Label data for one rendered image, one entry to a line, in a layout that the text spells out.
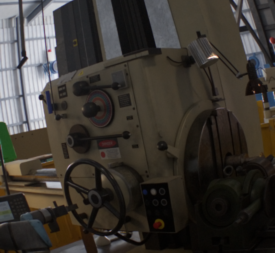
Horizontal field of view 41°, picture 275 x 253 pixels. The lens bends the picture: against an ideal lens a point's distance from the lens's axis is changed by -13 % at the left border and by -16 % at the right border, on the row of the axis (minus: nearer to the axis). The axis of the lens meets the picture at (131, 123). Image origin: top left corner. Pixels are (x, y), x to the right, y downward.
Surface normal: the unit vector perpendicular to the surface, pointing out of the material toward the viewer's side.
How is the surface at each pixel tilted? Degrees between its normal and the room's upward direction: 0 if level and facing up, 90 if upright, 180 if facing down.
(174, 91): 90
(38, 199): 90
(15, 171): 90
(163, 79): 90
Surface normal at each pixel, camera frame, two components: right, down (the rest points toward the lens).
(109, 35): -0.65, 0.15
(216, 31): 0.73, -0.12
